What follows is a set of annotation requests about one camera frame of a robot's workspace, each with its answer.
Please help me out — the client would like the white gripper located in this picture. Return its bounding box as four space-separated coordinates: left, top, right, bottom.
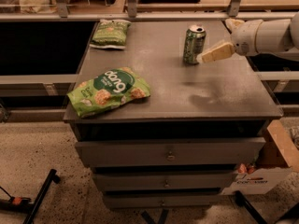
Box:
197 18 263 63

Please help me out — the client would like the green soda can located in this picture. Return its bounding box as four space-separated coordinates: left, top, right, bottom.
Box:
183 24 206 64

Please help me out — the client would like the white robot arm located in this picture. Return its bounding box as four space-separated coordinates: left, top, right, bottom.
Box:
197 13 299 63

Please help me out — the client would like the small green snack bag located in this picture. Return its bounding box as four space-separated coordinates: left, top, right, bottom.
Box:
90 20 131 49

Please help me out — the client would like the green dang rice chip bag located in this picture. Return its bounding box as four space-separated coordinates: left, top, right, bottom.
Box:
67 67 150 118

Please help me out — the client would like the top grey drawer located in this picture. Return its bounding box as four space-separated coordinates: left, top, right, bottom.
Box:
75 137 265 167

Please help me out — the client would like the grey drawer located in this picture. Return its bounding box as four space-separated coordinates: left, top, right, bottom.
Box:
103 194 221 209
93 172 235 191
75 137 265 167

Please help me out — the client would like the grey drawer cabinet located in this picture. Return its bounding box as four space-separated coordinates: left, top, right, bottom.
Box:
64 21 282 197

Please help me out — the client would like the white cardboard box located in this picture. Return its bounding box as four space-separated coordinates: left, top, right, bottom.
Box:
221 120 299 195

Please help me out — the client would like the middle grey drawer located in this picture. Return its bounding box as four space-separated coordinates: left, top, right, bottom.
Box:
93 172 235 191

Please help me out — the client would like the black stand leg right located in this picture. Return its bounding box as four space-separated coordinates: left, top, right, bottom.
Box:
234 191 299 224

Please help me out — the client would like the black stand leg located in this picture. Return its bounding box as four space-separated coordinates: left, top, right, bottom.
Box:
0 169 61 224
234 191 299 224

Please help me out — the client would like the bottom grey drawer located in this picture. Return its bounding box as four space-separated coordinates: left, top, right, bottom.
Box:
103 194 221 209

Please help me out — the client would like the black stand leg left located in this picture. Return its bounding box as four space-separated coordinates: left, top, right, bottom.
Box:
0 169 61 224

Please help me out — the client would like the metal railing frame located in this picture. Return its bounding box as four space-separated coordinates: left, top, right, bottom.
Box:
0 0 299 21

